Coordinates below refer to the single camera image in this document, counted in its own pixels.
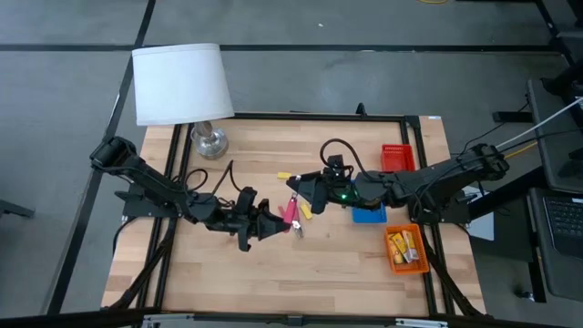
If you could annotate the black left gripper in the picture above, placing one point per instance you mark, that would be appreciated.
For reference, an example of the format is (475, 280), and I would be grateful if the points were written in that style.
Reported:
(237, 221)

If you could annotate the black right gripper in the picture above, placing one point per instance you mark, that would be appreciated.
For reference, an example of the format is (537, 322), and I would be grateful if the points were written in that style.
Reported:
(339, 193)

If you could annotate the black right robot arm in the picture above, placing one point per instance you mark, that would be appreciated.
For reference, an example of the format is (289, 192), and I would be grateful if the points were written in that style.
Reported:
(432, 182)

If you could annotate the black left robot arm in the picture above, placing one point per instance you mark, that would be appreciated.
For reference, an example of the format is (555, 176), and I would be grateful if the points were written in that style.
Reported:
(150, 182)

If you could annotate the plain yellow eraser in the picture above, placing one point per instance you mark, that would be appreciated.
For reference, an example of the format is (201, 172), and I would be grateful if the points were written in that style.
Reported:
(284, 175)
(306, 211)

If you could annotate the blue plastic basket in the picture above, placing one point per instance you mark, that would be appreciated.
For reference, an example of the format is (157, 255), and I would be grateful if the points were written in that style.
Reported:
(370, 215)

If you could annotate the red plastic basket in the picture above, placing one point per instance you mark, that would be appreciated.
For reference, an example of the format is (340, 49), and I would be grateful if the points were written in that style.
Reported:
(397, 157)

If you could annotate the orange plastic basket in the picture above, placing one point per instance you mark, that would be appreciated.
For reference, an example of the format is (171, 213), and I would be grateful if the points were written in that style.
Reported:
(403, 269)

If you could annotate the white shade table lamp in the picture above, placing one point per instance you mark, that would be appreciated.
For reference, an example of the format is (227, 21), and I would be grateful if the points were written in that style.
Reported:
(182, 82)

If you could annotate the white paper sheet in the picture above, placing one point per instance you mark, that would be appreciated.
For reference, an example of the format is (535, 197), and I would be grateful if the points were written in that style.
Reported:
(483, 228)

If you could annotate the black desk support beam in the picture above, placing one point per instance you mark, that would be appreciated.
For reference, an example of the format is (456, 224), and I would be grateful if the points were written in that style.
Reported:
(510, 191)

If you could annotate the grey side desk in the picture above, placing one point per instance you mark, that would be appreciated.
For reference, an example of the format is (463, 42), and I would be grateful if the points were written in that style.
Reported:
(555, 136)

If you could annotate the dark laptop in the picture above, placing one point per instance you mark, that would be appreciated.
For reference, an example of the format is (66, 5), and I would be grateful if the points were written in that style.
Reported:
(565, 223)

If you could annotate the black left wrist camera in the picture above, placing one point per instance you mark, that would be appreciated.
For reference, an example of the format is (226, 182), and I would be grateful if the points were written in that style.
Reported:
(246, 198)

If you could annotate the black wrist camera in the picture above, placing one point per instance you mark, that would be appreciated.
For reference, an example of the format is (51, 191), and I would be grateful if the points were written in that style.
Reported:
(335, 161)
(246, 198)

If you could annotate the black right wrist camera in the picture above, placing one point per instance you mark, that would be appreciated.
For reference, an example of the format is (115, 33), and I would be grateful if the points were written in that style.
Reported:
(335, 161)

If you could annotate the black aluminium table frame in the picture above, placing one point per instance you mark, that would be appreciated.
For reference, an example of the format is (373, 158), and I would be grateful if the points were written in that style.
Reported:
(296, 116)

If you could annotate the silver aluminium bracket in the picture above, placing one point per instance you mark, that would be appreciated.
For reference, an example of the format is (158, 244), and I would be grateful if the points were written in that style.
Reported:
(168, 320)
(421, 323)

